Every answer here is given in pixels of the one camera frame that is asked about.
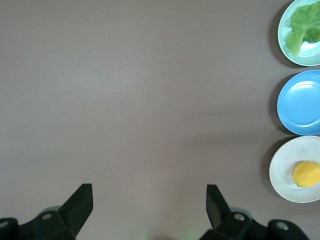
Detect green lettuce leaf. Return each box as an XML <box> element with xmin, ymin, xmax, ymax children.
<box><xmin>284</xmin><ymin>2</ymin><xmax>320</xmax><ymax>58</ymax></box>

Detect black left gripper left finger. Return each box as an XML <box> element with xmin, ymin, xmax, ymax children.
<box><xmin>0</xmin><ymin>183</ymin><xmax>95</xmax><ymax>240</ymax></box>

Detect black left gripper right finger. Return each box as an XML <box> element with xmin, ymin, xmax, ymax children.
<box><xmin>199</xmin><ymin>184</ymin><xmax>311</xmax><ymax>240</ymax></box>

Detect yellow lemon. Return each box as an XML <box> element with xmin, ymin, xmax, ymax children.
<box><xmin>292</xmin><ymin>160</ymin><xmax>320</xmax><ymax>188</ymax></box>

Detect blue round plate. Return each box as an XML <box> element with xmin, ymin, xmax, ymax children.
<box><xmin>276</xmin><ymin>70</ymin><xmax>320</xmax><ymax>136</ymax></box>

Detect pale cream round plate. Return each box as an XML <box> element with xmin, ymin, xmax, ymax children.
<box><xmin>269</xmin><ymin>135</ymin><xmax>320</xmax><ymax>204</ymax></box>

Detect mint green round plate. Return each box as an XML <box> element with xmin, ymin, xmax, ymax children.
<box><xmin>277</xmin><ymin>0</ymin><xmax>320</xmax><ymax>67</ymax></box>

